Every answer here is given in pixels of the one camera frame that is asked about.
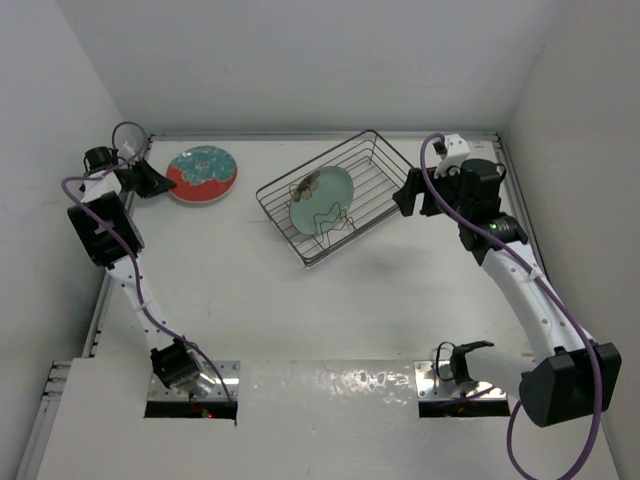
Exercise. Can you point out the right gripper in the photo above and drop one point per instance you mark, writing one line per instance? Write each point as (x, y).
(406, 196)

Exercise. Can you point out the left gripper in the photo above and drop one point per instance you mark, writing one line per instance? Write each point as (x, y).
(155, 183)

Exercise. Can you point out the red and teal plate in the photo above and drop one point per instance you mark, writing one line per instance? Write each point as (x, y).
(202, 174)

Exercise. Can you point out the green flower plate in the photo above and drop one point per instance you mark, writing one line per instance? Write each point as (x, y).
(321, 200)

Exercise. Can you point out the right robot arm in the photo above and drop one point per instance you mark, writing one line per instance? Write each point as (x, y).
(572, 375)

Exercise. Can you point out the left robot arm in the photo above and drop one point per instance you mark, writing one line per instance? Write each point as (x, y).
(113, 242)

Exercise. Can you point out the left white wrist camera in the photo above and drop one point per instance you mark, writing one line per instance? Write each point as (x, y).
(127, 152)

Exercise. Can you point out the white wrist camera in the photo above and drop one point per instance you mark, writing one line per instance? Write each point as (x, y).
(453, 150)
(127, 152)

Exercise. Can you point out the grey wire dish rack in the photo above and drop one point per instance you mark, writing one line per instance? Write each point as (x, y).
(378, 170)

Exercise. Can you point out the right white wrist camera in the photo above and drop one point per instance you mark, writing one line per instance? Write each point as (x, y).
(453, 150)

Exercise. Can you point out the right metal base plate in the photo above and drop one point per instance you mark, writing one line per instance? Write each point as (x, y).
(431, 385)

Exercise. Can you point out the metal base plate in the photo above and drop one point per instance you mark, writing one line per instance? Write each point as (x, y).
(431, 385)
(209, 386)

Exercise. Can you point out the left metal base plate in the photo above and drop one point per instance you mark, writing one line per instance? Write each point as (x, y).
(209, 386)

